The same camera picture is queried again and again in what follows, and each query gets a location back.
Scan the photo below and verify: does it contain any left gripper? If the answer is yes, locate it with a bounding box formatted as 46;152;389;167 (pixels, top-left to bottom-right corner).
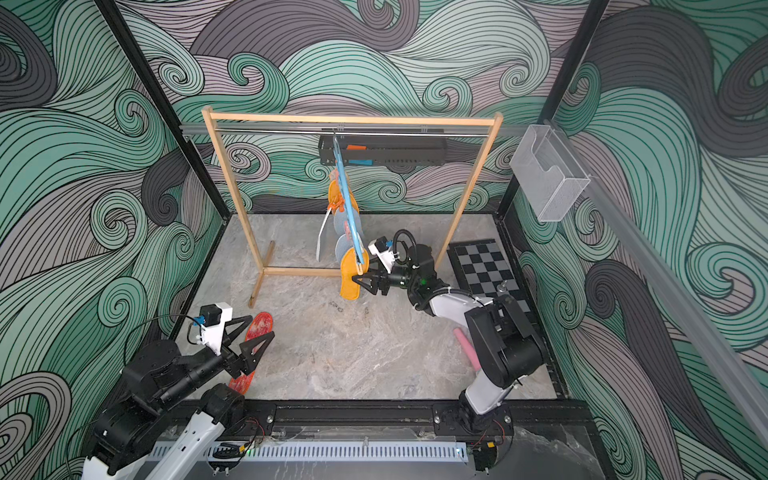
159;313;272;409

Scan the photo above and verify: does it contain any grey blue insole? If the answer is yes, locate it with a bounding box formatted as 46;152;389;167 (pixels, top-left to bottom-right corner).
333;210;354;262

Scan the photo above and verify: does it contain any clear acrylic wall box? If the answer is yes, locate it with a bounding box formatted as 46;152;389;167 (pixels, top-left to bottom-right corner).
510;124;590;223

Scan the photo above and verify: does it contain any white insole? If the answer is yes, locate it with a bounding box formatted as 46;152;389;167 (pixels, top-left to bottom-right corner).
315;206;333;262

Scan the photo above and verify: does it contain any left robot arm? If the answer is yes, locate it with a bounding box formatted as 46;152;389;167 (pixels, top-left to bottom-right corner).
82;312;275;479

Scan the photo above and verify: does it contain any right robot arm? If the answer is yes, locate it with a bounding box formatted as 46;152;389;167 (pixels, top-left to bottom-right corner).
340;229;545;433

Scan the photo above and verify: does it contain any red patterned insole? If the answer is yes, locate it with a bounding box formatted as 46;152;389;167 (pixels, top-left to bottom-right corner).
228;312;275;396

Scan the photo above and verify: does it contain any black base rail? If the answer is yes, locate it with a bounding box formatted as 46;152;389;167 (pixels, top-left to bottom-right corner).
244;399;592;437

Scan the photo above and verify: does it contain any blue clip hanger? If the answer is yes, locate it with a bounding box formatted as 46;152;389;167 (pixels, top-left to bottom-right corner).
332;134;365;275

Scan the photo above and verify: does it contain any wooden clothes rack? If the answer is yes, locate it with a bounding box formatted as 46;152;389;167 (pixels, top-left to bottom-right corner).
200;106;506;308

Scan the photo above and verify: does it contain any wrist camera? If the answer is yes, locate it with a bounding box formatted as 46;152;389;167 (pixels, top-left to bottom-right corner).
193;302;233;356
368;236;397;273

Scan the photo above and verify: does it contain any white slotted cable duct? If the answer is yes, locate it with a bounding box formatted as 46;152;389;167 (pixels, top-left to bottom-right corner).
143;440;469;464

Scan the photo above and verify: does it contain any black white chessboard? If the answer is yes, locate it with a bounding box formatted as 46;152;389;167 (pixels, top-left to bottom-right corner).
447;239;536;321

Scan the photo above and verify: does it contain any black wall tool holder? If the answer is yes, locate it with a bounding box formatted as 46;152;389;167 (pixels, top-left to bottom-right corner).
318;135;447;169

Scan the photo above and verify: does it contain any orange insole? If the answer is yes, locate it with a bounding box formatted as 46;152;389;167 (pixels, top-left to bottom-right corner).
340;248;370;301
328;178;345;213

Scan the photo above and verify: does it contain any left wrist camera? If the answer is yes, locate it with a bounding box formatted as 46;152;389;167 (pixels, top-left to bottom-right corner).
193;302;233;356

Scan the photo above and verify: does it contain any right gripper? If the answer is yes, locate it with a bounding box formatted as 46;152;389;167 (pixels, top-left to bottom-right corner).
358;256;424;294

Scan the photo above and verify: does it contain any pink microphone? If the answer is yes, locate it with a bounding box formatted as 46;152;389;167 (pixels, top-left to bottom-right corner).
453;327;481;372

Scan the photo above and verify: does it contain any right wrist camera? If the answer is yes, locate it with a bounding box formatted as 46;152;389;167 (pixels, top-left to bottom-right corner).
368;236;397;273

